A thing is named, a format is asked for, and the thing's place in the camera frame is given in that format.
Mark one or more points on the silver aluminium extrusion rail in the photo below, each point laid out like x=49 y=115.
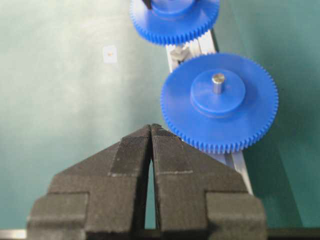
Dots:
x=207 y=44

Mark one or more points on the steel shaft with silver bracket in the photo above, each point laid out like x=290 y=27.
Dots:
x=179 y=54

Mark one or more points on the large blue plastic gear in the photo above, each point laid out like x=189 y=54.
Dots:
x=219 y=123

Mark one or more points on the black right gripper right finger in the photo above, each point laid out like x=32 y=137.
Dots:
x=199 y=198

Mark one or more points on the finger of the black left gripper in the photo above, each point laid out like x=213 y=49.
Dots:
x=148 y=4

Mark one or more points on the small white paper sticker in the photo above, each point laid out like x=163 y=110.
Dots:
x=110 y=55

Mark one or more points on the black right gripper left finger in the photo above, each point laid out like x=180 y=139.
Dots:
x=100 y=198

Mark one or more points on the steel shaft in large gear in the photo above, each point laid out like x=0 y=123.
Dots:
x=218 y=80

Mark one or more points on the small blue plastic gear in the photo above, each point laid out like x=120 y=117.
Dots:
x=173 y=22

